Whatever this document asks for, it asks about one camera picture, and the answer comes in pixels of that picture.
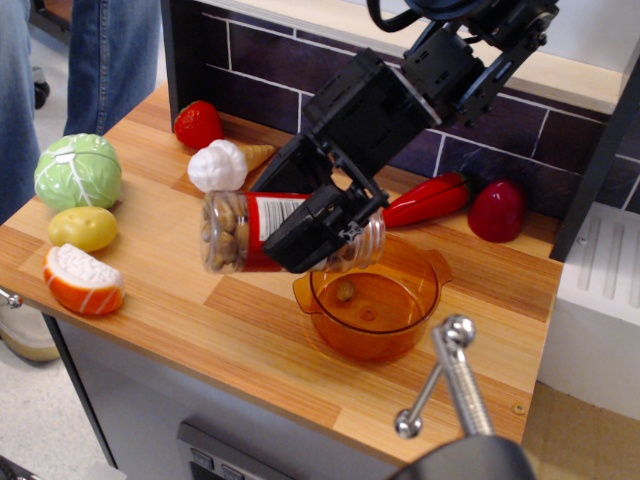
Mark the green toy cabbage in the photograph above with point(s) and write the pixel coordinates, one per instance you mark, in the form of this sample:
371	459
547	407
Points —
79	170

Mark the orange salmon sushi toy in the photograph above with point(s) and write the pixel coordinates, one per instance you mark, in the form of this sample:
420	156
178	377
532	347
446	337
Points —
82	283

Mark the dark red toy pepper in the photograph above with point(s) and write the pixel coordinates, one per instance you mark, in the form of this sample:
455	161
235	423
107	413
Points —
498	211

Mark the person in blue jeans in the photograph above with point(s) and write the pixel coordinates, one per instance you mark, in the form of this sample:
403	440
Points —
113	57

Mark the pale wooden shelf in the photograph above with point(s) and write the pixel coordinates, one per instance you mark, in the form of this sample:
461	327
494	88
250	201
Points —
586	63

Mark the white toy sink unit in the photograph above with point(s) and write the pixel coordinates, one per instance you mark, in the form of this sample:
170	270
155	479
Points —
592	348

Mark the toy ice cream cone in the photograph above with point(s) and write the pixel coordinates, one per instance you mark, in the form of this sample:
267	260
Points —
224	165

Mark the yellow toy potato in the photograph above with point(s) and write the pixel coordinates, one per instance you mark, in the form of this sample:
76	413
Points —
88	228

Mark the red toy strawberry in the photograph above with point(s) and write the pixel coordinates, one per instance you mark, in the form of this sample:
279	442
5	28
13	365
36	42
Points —
198	125

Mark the red toy chili pepper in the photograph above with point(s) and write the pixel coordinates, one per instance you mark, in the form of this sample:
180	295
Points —
436	197

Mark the clear almond spice jar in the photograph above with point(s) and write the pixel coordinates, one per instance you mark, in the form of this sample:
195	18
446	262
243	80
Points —
236	225

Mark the grey oven control panel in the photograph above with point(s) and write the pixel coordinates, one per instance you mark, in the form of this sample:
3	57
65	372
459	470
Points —
205	457

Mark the orange transparent plastic pot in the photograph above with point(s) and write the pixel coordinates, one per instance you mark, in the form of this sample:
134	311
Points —
389	312

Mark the brown almond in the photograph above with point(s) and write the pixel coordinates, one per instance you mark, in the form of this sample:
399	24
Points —
345	291

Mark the small metal knob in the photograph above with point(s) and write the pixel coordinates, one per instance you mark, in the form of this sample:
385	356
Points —
13	301

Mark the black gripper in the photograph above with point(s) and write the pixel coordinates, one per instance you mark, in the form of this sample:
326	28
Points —
362	117

